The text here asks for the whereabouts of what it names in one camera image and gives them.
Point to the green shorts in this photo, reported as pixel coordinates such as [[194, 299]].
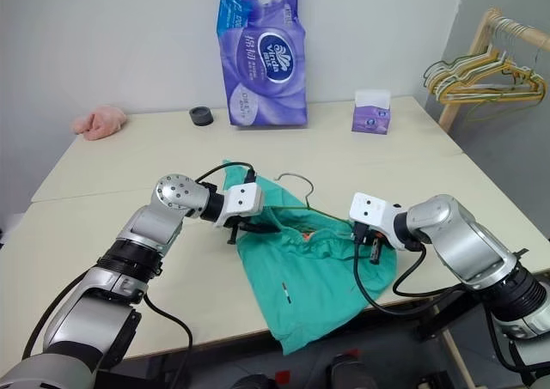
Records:
[[309, 286]]

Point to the thin light green hanger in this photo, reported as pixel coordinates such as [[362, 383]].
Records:
[[494, 115]]

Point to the pink plush cloth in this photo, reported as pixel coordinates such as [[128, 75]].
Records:
[[101, 123]]

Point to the black table leg bracket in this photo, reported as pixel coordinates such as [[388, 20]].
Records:
[[447, 316]]

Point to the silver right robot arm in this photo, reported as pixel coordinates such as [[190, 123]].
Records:
[[472, 243]]

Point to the small purple tissue box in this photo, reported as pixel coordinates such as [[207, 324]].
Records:
[[371, 118]]

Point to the dark rounded shape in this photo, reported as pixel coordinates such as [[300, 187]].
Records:
[[350, 372]]

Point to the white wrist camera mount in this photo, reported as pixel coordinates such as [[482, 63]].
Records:
[[369, 210], [242, 200]]

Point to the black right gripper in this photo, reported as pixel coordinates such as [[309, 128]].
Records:
[[376, 236]]

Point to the red square tag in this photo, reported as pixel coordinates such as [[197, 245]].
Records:
[[282, 377]]

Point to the black round cap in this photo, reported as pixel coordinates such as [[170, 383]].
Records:
[[201, 117]]

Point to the light wooden clothes rack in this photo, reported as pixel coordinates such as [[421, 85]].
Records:
[[479, 41]]

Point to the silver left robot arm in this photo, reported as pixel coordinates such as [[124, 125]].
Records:
[[142, 234]]

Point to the purple Vinda tissue bag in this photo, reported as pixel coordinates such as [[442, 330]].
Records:
[[266, 84]]

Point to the light wooden table leg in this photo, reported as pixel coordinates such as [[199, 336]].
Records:
[[460, 359]]

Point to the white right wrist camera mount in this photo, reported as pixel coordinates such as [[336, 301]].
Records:
[[369, 210]]

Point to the bundle of hangers on rack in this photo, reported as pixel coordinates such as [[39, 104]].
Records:
[[464, 73]]

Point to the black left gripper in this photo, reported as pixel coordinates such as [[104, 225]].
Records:
[[238, 226]]

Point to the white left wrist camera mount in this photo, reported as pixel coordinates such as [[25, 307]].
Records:
[[242, 200]]

